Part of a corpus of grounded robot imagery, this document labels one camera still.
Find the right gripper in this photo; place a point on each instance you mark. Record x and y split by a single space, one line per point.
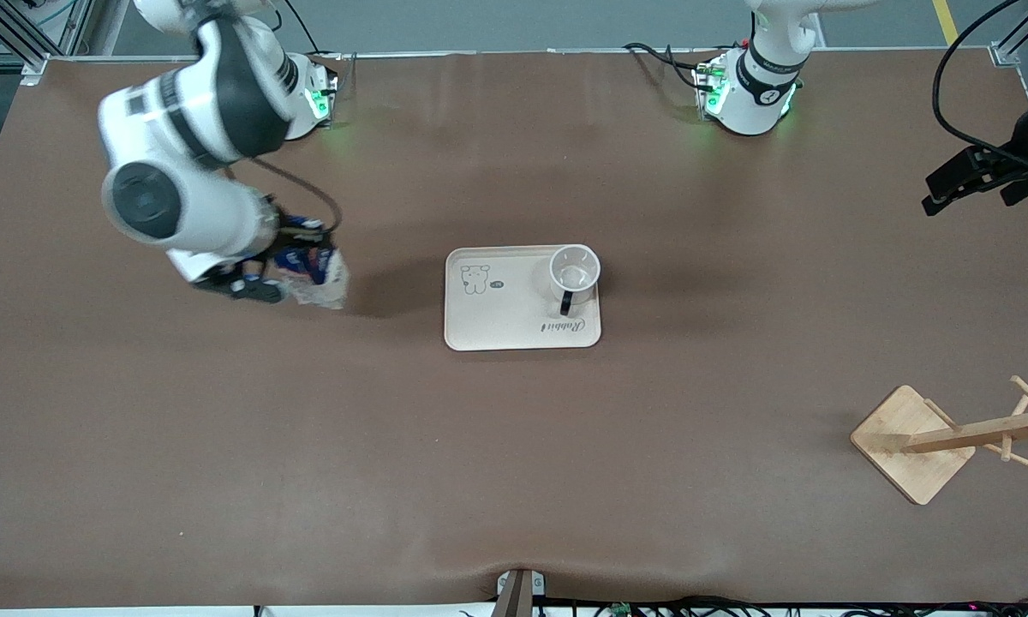
281 230

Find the blue milk carton green cap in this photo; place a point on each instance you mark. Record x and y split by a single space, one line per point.
317 274

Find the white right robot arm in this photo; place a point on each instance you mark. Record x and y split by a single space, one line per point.
188 111

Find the cream plastic tray bear print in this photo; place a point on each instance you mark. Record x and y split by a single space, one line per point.
497 317

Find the wooden mug tree stand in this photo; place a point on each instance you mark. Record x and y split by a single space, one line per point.
908 446

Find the brown table cover mat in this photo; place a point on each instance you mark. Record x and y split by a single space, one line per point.
514 471

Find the aluminium frame profile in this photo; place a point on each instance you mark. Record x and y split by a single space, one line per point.
8 34
1024 38

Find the metal table edge bracket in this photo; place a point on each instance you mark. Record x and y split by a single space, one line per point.
514 591

